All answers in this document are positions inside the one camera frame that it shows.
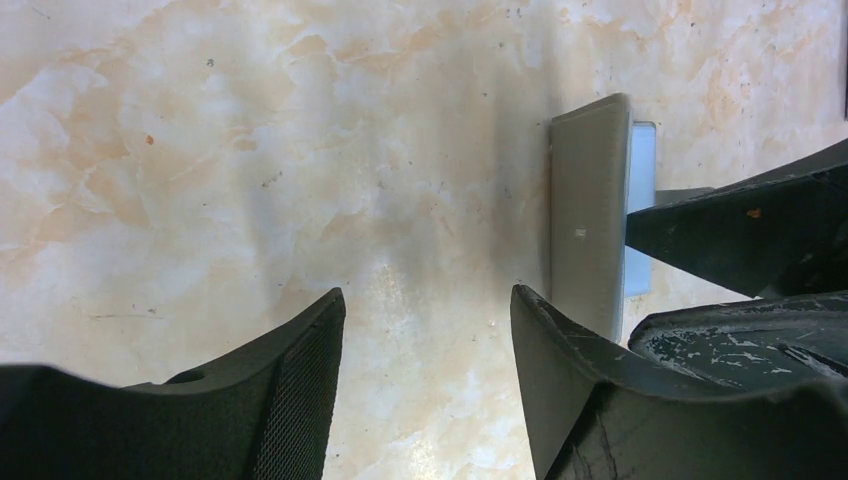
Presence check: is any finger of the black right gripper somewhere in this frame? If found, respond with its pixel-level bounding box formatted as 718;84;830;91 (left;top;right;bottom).
628;291;847;391
625;141;847;298

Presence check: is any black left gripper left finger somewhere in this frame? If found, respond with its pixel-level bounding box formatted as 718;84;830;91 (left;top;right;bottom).
1;288;346;479

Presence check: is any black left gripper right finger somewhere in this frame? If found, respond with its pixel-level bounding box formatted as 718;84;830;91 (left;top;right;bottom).
510;285;847;479

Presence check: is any grey leather card holder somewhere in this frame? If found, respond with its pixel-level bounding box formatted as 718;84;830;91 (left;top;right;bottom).
548;92;713;344

